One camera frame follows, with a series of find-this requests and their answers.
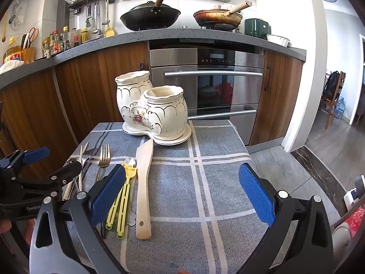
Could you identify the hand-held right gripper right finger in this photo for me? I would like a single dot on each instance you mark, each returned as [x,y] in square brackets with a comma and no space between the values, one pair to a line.
[256,194]

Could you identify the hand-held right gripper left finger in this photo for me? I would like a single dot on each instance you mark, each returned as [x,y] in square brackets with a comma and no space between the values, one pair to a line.
[108,194]

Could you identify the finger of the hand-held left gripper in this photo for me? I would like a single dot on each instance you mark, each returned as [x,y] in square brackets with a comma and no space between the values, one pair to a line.
[67,172]
[37,154]

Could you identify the wooden chopstick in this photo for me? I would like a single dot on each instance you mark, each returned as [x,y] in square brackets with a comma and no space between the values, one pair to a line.
[68,189]
[83,165]

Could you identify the wooden spatula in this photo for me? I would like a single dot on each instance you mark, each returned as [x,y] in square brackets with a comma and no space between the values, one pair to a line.
[142,191]

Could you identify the white ceramic utensil holder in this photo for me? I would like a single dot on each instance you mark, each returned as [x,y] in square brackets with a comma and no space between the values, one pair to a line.
[159,111]

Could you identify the person's left hand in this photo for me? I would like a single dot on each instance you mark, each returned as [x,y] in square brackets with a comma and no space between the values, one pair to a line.
[4,226]

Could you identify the grey plaid tablecloth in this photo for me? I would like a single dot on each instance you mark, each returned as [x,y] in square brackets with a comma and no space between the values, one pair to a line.
[222,177]

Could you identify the white ceramic drip tray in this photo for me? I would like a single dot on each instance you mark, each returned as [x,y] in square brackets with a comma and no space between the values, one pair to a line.
[171,141]

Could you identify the wooden kitchen cabinet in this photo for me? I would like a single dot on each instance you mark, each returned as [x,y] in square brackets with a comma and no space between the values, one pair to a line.
[94,85]
[279,97]

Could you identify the white cloth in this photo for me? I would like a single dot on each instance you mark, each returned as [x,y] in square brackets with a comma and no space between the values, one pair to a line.
[11,66]

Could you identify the red plastic bag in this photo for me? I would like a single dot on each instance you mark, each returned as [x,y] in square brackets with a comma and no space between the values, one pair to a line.
[356,219]

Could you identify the row of condiment bottles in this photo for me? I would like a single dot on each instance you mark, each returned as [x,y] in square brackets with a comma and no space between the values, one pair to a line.
[65,41]

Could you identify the large water bottle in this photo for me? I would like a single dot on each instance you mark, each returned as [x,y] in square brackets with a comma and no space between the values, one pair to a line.
[340,108]

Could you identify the yellow hanging spoon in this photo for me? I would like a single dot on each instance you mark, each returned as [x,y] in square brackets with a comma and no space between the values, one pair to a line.
[4,28]

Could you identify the wooden chair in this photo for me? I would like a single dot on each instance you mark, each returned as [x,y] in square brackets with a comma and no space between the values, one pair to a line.
[339,91]

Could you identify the black backpack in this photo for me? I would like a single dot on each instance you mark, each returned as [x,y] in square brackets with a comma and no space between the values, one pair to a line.
[332,85]

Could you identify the yellow spatula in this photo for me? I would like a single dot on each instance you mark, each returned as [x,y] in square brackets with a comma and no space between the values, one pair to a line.
[109,30]

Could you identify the hanging black peeler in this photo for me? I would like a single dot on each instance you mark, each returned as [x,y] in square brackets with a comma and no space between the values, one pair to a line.
[89,20]

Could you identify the hanging metal ladle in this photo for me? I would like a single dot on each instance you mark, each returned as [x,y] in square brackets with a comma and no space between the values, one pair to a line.
[98,20]

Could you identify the stainless steel oven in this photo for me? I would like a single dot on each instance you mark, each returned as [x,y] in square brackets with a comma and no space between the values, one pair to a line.
[176,60]

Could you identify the hanging slotted spoon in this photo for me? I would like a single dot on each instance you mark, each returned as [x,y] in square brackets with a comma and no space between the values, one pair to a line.
[106,14]

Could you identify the grey kitchen countertop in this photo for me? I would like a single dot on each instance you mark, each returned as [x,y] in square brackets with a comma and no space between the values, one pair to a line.
[171,35]

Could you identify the black wok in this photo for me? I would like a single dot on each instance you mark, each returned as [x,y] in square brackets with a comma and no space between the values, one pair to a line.
[148,18]

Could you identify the brown frying pan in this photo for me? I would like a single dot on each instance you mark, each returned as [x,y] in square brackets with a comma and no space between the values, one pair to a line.
[216,18]

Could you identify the black wall shelf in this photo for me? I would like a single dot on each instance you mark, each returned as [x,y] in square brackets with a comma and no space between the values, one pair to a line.
[91,1]

